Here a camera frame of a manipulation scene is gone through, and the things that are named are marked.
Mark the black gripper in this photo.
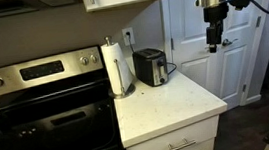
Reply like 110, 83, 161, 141
202, 2, 235, 54

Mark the toaster lever switch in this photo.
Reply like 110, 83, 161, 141
157, 59, 167, 68

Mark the black silver toaster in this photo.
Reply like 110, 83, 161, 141
131, 46, 171, 90

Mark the white panelled door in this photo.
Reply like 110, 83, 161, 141
207, 0, 269, 111
166, 0, 223, 104

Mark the white cabinet drawer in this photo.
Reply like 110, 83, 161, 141
123, 114, 224, 150

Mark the white paper towel roll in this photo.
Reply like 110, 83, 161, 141
100, 39, 137, 97

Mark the silver paper towel holder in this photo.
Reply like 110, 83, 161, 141
102, 33, 138, 101

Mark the stainless steel black stove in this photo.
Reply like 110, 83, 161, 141
0, 43, 127, 150

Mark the dark range hood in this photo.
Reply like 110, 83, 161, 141
0, 0, 86, 21

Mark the silver door lever handle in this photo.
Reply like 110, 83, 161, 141
220, 37, 240, 48

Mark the white wall outlet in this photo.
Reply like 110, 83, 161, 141
122, 26, 136, 47

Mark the black toaster power cord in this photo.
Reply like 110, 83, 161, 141
125, 26, 179, 80

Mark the silver drawer bar handle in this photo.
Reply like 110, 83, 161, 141
162, 137, 198, 150

